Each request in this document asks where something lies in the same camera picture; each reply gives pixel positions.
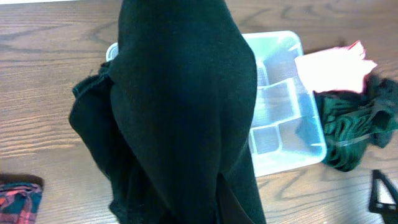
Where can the pink garment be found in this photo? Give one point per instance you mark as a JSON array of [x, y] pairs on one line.
[[335, 69]]

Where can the clear plastic storage bin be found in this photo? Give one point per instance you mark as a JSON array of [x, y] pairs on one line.
[[280, 109]]

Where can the red black plaid shirt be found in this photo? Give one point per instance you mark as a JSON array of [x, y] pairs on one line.
[[20, 202]]

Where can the dark green garment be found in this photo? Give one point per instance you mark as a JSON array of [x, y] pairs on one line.
[[351, 121]]

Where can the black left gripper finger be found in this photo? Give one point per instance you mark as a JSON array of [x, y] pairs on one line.
[[229, 208]]

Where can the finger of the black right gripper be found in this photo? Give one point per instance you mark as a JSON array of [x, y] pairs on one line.
[[383, 196]]

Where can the black garment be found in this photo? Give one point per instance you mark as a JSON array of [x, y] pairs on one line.
[[141, 195]]

